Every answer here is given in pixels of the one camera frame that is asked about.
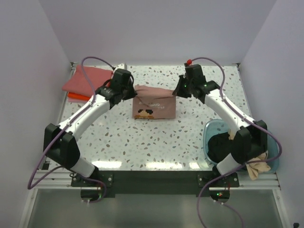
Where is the dusty pink printed t-shirt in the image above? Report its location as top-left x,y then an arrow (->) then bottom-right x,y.
132,85 -> 176,120

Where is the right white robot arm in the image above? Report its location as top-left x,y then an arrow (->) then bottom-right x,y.
173,64 -> 268,187

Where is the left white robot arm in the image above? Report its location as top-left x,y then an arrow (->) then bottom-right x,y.
44,68 -> 136,186

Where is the folded salmon pink t-shirt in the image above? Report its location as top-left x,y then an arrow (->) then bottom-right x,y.
62,65 -> 113,97

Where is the translucent blue plastic bin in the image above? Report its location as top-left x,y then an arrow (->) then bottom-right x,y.
203,120 -> 279,176

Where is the folded orange t-shirt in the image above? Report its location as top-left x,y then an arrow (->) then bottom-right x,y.
67,92 -> 90,101

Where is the black t-shirt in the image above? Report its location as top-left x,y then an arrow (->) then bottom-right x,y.
207,133 -> 233,163

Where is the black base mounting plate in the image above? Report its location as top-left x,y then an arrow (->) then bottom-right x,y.
71,170 -> 238,199

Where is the beige t-shirt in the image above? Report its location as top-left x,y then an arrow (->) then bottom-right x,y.
228,127 -> 270,181

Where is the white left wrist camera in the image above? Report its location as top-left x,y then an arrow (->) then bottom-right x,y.
114,63 -> 128,71

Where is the aluminium front rail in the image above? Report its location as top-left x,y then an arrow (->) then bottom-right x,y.
35,170 -> 280,194

